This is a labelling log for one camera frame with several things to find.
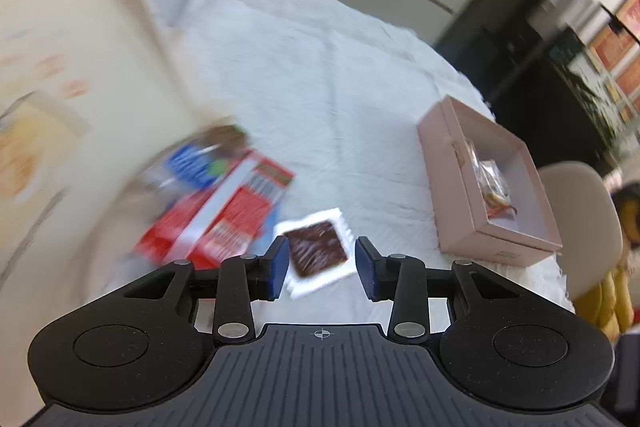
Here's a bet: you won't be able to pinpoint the clear packet of snacks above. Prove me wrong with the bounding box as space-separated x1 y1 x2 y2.
462 138 518 221

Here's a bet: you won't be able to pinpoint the chocolate cake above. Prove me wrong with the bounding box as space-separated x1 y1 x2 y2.
272 207 357 302

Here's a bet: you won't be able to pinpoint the blue cookie packet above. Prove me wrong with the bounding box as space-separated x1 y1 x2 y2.
142 124 251 195

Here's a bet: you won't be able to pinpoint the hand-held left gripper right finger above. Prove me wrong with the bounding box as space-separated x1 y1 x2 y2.
354 236 523 342

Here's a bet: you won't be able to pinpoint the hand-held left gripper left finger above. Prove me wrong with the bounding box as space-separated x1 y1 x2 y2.
117 236 292 342

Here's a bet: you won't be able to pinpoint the red framed wall pictures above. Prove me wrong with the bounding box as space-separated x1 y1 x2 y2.
582 0 640 118

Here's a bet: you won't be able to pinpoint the red snack box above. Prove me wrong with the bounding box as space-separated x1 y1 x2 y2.
132 149 297 270

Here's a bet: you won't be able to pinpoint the pink cardboard box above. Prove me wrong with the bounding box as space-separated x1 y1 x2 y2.
416 95 564 267

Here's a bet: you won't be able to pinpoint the green potted plant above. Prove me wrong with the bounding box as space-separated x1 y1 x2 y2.
550 32 623 168

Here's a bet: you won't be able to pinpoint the large beige bag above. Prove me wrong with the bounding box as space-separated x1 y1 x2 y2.
0 0 241 303

